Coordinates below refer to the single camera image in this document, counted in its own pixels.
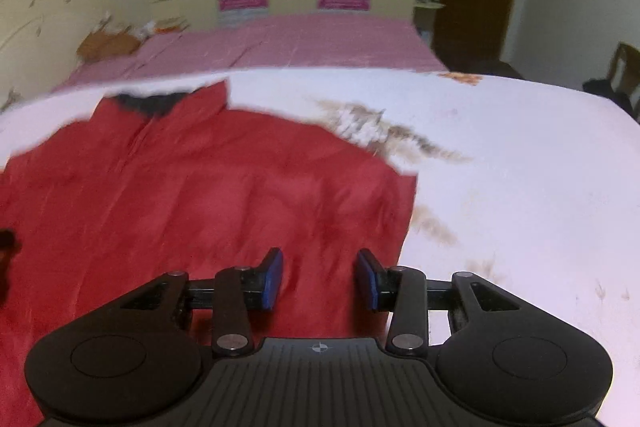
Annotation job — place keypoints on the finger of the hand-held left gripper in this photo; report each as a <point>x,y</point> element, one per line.
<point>7,241</point>

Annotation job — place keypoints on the cream headboard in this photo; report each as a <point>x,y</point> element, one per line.
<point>45,27</point>

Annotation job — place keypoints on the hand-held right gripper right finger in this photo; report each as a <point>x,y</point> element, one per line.
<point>366,282</point>

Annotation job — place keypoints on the wooden chair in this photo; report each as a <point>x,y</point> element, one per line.
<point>625,69</point>

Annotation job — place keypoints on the red padded jacket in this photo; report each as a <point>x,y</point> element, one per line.
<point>200,197</point>

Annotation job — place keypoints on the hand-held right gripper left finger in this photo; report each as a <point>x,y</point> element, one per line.
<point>271,281</point>

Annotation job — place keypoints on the pink bedsheet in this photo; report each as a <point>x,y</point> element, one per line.
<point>310,44</point>

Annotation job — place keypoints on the white floral blanket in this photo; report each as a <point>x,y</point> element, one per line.
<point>510,187</point>

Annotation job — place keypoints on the wicker basket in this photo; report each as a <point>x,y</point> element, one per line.
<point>107,43</point>

